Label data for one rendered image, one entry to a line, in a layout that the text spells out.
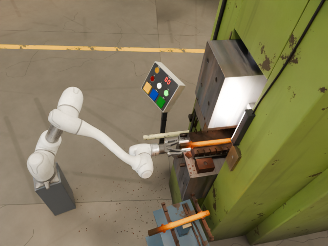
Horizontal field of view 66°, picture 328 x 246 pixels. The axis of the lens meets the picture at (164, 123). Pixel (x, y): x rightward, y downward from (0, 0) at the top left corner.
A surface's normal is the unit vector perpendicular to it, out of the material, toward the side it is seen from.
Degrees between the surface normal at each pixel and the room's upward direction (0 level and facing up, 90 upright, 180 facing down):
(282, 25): 90
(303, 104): 90
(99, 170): 0
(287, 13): 90
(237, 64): 0
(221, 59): 0
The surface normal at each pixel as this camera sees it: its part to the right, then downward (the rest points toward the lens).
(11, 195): 0.07, -0.61
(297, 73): -0.98, 0.11
